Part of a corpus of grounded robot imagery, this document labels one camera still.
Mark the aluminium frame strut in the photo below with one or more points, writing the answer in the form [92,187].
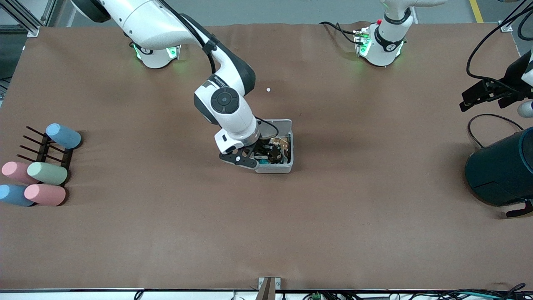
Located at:
[32,31]
[505,27]

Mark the dark wooden cup rack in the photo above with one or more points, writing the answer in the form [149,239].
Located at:
[68,158]

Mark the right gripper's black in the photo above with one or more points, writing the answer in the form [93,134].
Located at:
[264,146]

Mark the pink cup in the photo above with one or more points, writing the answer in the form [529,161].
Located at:
[45,195]
[14,171]

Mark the blue cup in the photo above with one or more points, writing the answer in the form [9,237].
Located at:
[64,136]
[12,195]

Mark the pale green cup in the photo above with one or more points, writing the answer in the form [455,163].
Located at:
[48,173]

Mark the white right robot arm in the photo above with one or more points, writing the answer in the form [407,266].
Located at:
[145,16]

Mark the dark teal cylindrical device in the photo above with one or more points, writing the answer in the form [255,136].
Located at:
[499,171]

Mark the green terminal connector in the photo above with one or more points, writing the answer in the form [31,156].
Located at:
[316,296]

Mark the metal table bracket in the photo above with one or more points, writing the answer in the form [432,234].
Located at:
[268,287]

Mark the small white trash bin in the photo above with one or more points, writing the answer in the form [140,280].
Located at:
[275,169]

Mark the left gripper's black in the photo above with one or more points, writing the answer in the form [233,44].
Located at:
[513,78]

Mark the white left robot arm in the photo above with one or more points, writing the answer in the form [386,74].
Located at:
[389,37]

